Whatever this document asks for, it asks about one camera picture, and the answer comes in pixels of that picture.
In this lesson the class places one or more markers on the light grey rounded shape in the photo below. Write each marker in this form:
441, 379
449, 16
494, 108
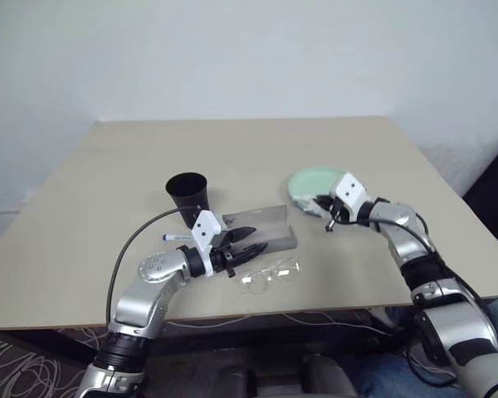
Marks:
328, 375

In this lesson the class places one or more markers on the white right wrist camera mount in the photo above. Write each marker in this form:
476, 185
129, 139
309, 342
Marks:
350, 190

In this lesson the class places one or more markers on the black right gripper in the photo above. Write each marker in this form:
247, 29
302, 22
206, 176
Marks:
337, 210

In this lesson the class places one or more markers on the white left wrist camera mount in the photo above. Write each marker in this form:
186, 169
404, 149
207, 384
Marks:
203, 228

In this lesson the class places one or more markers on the grey glasses case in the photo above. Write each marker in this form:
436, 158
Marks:
269, 228

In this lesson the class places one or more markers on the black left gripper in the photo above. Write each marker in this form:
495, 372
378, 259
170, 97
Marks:
224, 253

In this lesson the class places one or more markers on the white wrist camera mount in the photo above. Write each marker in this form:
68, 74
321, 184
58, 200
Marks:
203, 228
350, 190

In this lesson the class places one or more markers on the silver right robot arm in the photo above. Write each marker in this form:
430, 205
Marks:
444, 307

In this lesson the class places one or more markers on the white marker with blue cap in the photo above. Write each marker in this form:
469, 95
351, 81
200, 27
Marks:
176, 237

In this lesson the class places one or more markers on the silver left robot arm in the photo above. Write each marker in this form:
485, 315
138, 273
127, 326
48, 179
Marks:
149, 298

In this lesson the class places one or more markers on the person's blue jeans leg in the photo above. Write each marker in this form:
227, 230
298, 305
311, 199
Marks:
382, 373

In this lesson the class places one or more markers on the light green plate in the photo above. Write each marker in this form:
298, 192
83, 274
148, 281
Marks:
311, 180

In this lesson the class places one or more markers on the black plastic cup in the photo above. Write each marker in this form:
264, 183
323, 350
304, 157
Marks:
188, 199

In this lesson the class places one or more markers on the clear frame glasses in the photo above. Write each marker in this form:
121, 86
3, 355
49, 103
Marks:
274, 271

